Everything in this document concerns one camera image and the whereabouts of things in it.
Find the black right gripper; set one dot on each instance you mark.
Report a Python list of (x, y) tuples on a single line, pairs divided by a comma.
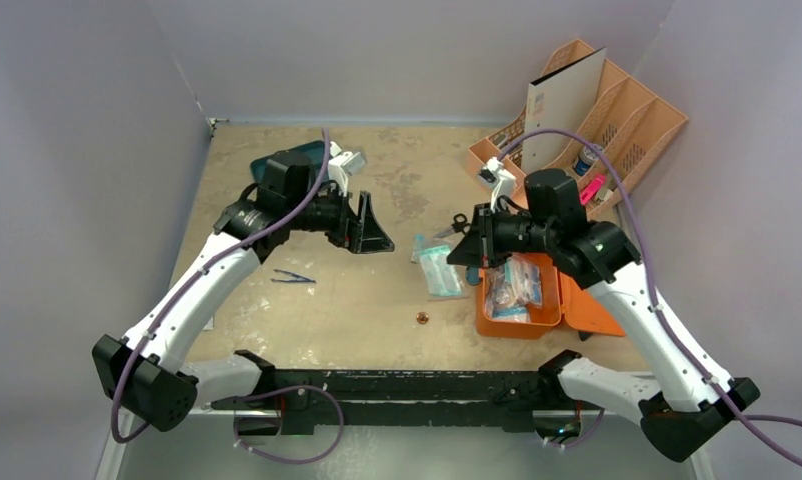
[(485, 234)]

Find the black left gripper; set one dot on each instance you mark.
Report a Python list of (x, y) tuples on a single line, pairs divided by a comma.
[(370, 236)]

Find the black handled bandage scissors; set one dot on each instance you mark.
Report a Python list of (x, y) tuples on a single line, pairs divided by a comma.
[(459, 224)]

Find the white gloves bag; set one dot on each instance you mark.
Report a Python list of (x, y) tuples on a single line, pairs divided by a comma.
[(498, 303)]

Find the teal sachet strip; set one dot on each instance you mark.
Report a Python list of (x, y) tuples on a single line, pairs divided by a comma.
[(420, 243)]

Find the alcohol wipes bag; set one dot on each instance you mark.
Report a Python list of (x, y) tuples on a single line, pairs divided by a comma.
[(525, 282)]

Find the blue plastic tweezers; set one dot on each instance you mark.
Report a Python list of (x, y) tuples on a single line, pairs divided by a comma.
[(285, 276)]

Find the teal plastic tray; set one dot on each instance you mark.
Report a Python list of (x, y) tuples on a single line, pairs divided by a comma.
[(306, 154)]

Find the adhesive bandages bag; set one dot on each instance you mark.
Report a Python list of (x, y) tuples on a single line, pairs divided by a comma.
[(442, 279)]

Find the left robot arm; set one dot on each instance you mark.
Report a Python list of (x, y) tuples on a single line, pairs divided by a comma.
[(143, 371)]

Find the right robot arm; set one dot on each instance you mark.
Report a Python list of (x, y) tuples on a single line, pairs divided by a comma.
[(690, 398)]

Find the orange medicine kit box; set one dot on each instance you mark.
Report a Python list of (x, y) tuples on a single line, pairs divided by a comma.
[(564, 305)]

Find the pink marker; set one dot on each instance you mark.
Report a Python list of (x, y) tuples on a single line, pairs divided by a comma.
[(593, 189)]

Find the peach desk organizer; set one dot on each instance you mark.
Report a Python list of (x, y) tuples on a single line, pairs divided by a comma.
[(632, 123)]

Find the white binder folder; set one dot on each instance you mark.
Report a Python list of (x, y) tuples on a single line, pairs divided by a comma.
[(559, 100)]

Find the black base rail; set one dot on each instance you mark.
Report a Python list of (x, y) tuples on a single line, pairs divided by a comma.
[(512, 401)]

